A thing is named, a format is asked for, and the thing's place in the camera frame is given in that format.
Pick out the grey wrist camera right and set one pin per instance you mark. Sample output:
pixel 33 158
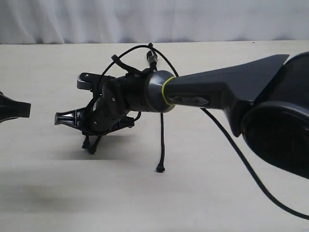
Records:
pixel 85 81

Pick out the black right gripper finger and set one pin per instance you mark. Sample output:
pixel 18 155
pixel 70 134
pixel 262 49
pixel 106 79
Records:
pixel 91 148
pixel 69 118

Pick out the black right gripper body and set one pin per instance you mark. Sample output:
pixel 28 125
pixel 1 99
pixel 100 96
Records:
pixel 105 114

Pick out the white backdrop curtain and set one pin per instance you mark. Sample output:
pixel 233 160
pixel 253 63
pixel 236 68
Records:
pixel 157 21

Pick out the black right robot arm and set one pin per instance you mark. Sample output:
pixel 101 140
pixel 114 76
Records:
pixel 265 101

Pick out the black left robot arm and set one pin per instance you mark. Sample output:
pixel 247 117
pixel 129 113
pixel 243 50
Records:
pixel 11 109

